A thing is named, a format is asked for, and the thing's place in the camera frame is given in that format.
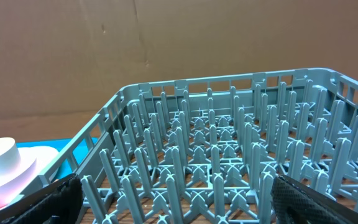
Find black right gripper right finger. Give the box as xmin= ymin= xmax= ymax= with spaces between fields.
xmin=271 ymin=175 xmax=358 ymax=224

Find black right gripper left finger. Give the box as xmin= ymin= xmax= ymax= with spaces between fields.
xmin=0 ymin=174 xmax=83 ymax=224

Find grey dishwasher rack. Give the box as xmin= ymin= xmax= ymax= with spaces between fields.
xmin=19 ymin=68 xmax=358 ymax=223

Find teal plastic tray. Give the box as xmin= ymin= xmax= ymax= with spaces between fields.
xmin=17 ymin=139 xmax=88 ymax=179

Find pink plate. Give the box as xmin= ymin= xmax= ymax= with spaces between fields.
xmin=0 ymin=146 xmax=60 ymax=210

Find pink shallow bowl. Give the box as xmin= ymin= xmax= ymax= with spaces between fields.
xmin=0 ymin=159 xmax=37 ymax=208

